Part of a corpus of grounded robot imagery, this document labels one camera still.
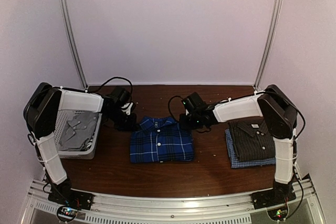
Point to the left circuit board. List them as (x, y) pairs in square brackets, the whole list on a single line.
[(66, 213)]

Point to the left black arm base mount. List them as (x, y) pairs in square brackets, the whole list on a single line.
[(63, 194)]

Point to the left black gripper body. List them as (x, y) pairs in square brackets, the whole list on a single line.
[(121, 123)]

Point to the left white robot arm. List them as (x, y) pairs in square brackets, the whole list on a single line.
[(40, 114)]

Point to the front aluminium rail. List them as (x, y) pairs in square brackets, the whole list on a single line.
[(232, 208)]

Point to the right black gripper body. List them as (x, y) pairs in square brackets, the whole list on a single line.
[(194, 123)]

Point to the grey shirt in basket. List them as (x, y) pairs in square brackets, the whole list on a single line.
[(78, 132)]

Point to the light blue checked folded shirt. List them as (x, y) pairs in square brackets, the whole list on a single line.
[(235, 163)]

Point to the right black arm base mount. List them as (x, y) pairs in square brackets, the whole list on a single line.
[(279, 194)]

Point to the left aluminium frame post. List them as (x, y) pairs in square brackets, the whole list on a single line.
[(72, 43)]

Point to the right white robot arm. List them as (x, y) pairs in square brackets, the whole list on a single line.
[(279, 113)]

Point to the right circuit board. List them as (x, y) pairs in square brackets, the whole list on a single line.
[(278, 214)]

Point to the blue plaid long sleeve shirt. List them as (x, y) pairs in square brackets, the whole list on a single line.
[(161, 140)]

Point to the aluminium frame post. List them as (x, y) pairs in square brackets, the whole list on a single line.
[(276, 10), (72, 43)]

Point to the dark striped folded shirt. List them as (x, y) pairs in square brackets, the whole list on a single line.
[(251, 139)]

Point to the circuit board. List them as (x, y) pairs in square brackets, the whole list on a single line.
[(278, 214), (66, 213)]

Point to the right aluminium frame post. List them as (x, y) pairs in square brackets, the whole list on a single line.
[(276, 10)]

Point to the white plastic laundry basket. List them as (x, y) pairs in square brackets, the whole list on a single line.
[(62, 117)]

